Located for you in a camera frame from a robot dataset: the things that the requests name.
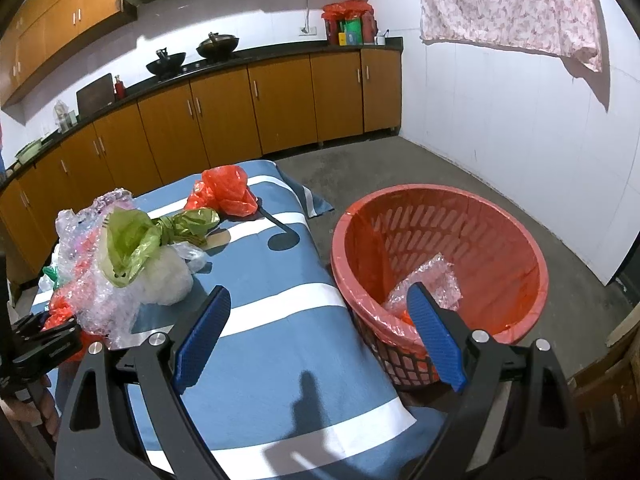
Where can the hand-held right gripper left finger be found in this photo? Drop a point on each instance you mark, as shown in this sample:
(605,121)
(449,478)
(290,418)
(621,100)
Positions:
(202,340)

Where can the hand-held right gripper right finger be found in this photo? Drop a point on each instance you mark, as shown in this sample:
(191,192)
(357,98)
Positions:
(435,335)

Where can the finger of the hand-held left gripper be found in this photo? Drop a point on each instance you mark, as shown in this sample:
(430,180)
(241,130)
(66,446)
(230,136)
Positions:
(30,322)
(47,347)

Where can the small dark green bag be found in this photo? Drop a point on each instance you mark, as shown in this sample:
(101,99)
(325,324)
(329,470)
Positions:
(50,276)

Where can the small bubble wrap sheet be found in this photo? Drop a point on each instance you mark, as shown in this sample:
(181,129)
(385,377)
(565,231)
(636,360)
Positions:
(425,275)

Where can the large bubble wrap sheet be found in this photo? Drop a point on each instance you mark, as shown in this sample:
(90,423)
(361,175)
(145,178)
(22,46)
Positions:
(100,312)

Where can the white clear plastic bag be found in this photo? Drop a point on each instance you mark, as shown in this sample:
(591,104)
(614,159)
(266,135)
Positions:
(165,277)

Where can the red plastic basket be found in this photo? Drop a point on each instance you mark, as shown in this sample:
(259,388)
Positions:
(475,240)

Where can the green plastic bag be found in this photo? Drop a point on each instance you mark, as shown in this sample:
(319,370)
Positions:
(130,245)

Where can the bright red plastic bag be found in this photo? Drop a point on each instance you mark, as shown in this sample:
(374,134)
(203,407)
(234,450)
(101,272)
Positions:
(225,190)

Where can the person's left hand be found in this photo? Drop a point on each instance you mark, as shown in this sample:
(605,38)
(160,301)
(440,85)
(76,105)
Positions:
(49,405)

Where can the blue white striped blanket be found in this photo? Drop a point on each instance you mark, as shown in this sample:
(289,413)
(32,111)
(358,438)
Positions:
(280,320)

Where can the pale green pot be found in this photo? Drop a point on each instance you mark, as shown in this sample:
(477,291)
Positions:
(30,152)

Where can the glass jar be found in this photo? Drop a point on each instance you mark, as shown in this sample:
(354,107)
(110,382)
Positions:
(63,117)

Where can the dark cutting board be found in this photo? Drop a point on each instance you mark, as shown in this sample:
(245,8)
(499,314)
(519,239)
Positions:
(95,92)

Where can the red bottle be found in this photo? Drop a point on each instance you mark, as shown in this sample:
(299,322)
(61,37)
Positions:
(119,90)

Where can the wooden base cabinet row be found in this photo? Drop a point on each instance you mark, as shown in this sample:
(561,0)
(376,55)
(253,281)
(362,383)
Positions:
(225,110)

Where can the black wok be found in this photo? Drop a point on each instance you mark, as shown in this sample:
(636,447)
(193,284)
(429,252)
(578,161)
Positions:
(165,66)

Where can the black lidded pot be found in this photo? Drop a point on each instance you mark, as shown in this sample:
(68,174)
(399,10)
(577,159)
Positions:
(217,47)

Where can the black kitchen countertop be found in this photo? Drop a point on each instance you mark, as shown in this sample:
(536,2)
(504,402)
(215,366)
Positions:
(280,53)

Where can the white mug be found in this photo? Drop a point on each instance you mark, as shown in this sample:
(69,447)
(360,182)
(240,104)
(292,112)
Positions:
(380,40)

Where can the green box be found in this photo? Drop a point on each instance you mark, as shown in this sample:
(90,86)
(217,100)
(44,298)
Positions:
(353,34)

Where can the pink floral cloth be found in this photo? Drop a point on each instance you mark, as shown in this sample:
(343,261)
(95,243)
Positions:
(500,5)

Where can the red bag of groceries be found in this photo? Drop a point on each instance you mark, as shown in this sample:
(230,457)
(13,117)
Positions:
(345,10)

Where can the long wooden wall cabinet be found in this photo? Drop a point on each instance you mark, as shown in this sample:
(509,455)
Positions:
(75,15)

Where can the wall outlet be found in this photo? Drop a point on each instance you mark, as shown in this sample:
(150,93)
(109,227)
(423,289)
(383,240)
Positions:
(309,30)

